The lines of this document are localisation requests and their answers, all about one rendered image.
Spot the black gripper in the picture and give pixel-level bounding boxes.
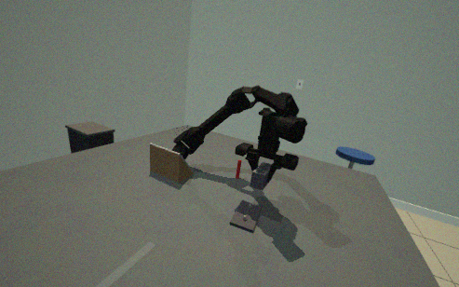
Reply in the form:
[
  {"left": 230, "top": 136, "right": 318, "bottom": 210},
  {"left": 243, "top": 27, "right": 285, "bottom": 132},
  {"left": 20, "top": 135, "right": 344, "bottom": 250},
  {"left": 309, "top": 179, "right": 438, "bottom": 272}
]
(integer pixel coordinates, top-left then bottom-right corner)
[{"left": 235, "top": 132, "right": 299, "bottom": 183}]

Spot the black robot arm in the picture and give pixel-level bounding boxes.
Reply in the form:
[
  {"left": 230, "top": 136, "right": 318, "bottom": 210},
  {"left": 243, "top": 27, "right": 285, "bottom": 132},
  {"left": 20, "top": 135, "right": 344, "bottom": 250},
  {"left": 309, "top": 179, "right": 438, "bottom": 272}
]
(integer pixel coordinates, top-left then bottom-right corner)
[{"left": 171, "top": 85, "right": 307, "bottom": 160}]

